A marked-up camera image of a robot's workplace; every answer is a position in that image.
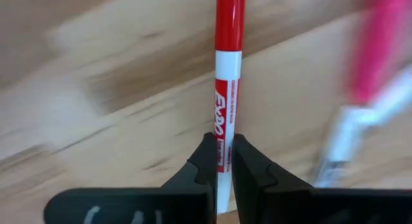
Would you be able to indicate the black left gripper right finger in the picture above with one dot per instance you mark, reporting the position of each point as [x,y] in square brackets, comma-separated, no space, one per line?
[289,204]

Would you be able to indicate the pink pen-style highlighter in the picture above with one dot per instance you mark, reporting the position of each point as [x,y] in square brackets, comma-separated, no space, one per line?
[380,40]

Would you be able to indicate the magenta capped marker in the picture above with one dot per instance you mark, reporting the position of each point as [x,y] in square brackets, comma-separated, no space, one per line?
[347,137]

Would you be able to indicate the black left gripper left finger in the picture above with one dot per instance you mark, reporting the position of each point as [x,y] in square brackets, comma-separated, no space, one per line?
[145,204]

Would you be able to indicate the red capped whiteboard marker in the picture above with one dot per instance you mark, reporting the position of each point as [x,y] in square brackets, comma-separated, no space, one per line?
[230,24]

